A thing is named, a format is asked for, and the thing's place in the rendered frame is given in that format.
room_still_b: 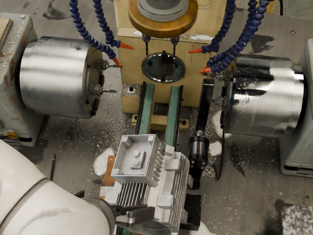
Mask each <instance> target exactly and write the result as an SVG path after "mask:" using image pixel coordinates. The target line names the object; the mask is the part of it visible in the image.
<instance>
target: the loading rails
mask: <svg viewBox="0 0 313 235"><path fill-rule="evenodd" d="M182 95H183V85H180V87H174V86H172V87H171V93H170V104H169V112H168V116H162V115H153V113H154V107H155V85H154V84H146V82H143V87H142V92H141V95H140V97H141V98H140V103H139V109H138V114H133V115H132V120H131V125H135V126H136V127H135V132H134V135H143V134H150V132H151V130H159V131H166V134H165V143H164V146H166V145H170V146H172V147H175V150H174V151H175V152H177V146H179V144H178V143H177V141H178V132H179V130H182V131H188V125H189V120H188V119H180V114H181V104H182V101H183V99H182ZM113 235H142V234H139V233H135V234H133V233H130V232H127V229H124V228H120V227H118V226H117V225H115V230H114V233H113Z"/></svg>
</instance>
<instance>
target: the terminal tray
mask: <svg viewBox="0 0 313 235"><path fill-rule="evenodd" d="M149 137H152V139H149ZM124 138H127V139H126V140H124ZM163 151H164V145H163V144H162V143H161V141H160V139H159V138H158V136H157V135H156V134H143V135H122V139H121V142H120V145H119V149H118V152H117V155H116V159H115V162H114V166H113V169H112V173H111V177H113V178H114V179H115V180H116V181H117V182H118V183H119V184H121V185H122V183H124V184H125V183H133V182H135V183H139V184H140V183H142V184H143V183H145V184H146V185H147V183H148V184H149V185H150V186H151V187H157V186H158V185H159V184H158V181H160V179H159V178H158V177H160V176H161V175H160V174H159V173H161V172H162V171H161V170H160V168H162V165H161V164H163V161H162V160H164V157H163V156H164V155H165V154H164V152H163ZM115 170H117V172H116V173H114V171H115ZM142 170H144V172H143V173H141V171H142Z"/></svg>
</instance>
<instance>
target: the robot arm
mask: <svg viewBox="0 0 313 235"><path fill-rule="evenodd" d="M84 194H85V191H83V190H81V191H79V192H78V193H76V194H74V195H73V193H69V192H67V191H66V190H64V189H63V188H61V187H59V186H58V185H56V184H55V183H54V182H52V181H51V180H50V179H48V178H47V177H46V176H45V175H44V174H42V173H41V172H40V171H39V170H38V168H37V167H36V166H35V165H34V164H33V163H32V162H31V161H30V160H28V159H27V158H26V157H25V156H24V155H22V154H21V153H20V152H18V151H17V150H16V149H14V148H13V147H11V146H10V145H8V144H7V143H5V142H4V141H2V140H1V139H0V235H113V233H114V230H115V224H119V223H121V222H125V225H126V226H127V227H129V228H132V227H134V226H135V225H136V224H139V223H143V222H146V221H150V220H153V219H154V216H155V207H154V206H150V207H148V205H147V204H144V197H141V198H140V200H139V202H138V205H134V206H124V207H122V206H120V205H110V204H109V203H108V202H107V201H105V200H104V199H101V198H98V197H90V198H85V197H84ZM114 209H116V210H114Z"/></svg>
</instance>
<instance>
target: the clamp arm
mask: <svg viewBox="0 0 313 235"><path fill-rule="evenodd" d="M214 87H215V80H214V79H205V78H204V79H203V83H202V89H201V95H200V100H199V106H198V112H197V119H196V125H195V132H194V135H196V134H197V132H198V133H200V132H201V134H203V136H204V133H205V129H206V124H207V119H208V115H209V111H210V106H211V100H212V96H213V91H214Z"/></svg>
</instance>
